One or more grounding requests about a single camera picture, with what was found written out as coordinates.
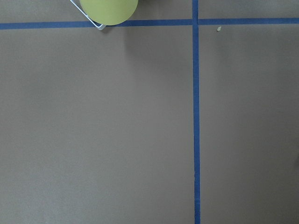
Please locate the yellow upturned cup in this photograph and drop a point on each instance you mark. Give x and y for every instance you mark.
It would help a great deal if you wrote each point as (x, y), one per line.
(109, 12)

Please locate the white wire cup rack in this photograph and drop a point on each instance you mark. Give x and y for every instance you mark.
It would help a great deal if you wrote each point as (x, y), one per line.
(99, 26)

